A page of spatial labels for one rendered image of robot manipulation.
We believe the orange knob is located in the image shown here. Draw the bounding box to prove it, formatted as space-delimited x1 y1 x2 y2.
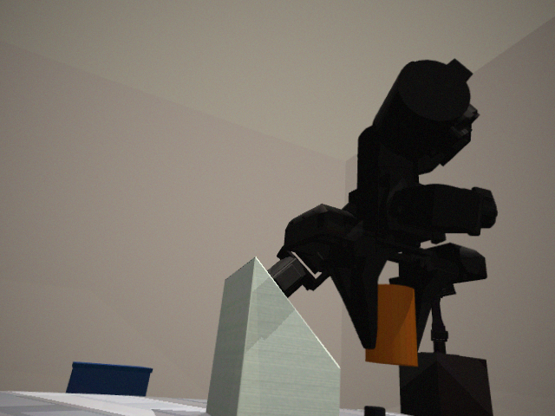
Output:
365 283 418 366

